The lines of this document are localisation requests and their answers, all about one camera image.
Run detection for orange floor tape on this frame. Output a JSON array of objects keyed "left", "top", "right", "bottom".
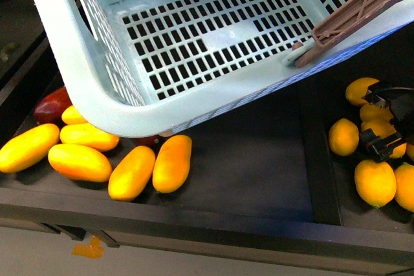
[{"left": 72, "top": 236, "right": 104, "bottom": 259}]

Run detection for brown basket handle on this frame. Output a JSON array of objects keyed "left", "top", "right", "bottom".
[{"left": 292, "top": 0, "right": 401, "bottom": 68}]

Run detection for black shelf divider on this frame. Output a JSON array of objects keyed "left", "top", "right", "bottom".
[{"left": 298, "top": 82, "right": 341, "bottom": 226}]

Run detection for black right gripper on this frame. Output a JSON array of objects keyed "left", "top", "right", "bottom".
[{"left": 359, "top": 82, "right": 413, "bottom": 162}]

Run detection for lemon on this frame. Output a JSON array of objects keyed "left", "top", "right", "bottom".
[
  {"left": 395, "top": 164, "right": 413, "bottom": 212},
  {"left": 360, "top": 119, "right": 407, "bottom": 159},
  {"left": 354, "top": 160, "right": 397, "bottom": 209},
  {"left": 359, "top": 104, "right": 393, "bottom": 122},
  {"left": 328, "top": 118, "right": 359, "bottom": 156},
  {"left": 345, "top": 77, "right": 379, "bottom": 107}
]

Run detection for dark red mango behind basket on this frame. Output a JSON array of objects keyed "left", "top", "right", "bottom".
[{"left": 33, "top": 87, "right": 72, "bottom": 124}]

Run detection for lemon right edge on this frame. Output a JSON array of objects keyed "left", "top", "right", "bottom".
[{"left": 406, "top": 143, "right": 414, "bottom": 162}]

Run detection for light blue plastic basket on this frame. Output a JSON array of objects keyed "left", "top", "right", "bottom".
[{"left": 34, "top": 0, "right": 413, "bottom": 137}]

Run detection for yellow mango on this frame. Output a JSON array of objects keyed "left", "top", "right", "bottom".
[
  {"left": 152, "top": 134, "right": 192, "bottom": 193},
  {"left": 61, "top": 105, "right": 87, "bottom": 125},
  {"left": 60, "top": 123, "right": 120, "bottom": 152},
  {"left": 1, "top": 123, "right": 60, "bottom": 173},
  {"left": 108, "top": 145, "right": 155, "bottom": 202},
  {"left": 48, "top": 144, "right": 113, "bottom": 182}
]

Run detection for lemon top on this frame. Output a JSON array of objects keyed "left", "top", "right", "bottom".
[{"left": 345, "top": 77, "right": 379, "bottom": 107}]

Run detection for black display shelf tray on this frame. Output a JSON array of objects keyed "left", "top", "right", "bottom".
[{"left": 1, "top": 0, "right": 413, "bottom": 275}]

